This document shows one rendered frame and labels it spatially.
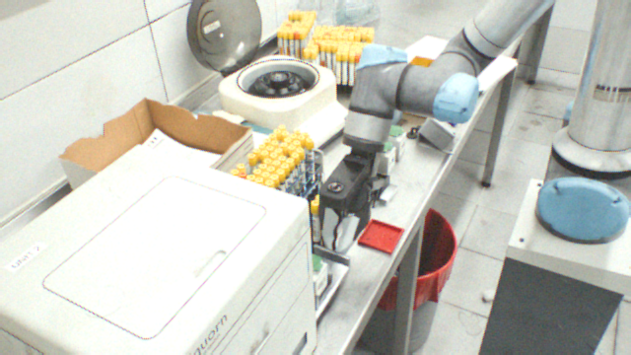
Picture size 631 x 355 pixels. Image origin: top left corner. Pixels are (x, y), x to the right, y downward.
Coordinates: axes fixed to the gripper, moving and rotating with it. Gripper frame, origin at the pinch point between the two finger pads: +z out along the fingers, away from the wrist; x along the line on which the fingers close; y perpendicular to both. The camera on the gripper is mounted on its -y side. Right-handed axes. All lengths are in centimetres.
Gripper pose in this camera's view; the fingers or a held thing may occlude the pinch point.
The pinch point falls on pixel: (333, 254)
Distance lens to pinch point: 89.6
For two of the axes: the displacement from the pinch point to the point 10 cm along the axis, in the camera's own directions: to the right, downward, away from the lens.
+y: 4.3, -0.9, 9.0
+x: -8.8, -2.7, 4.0
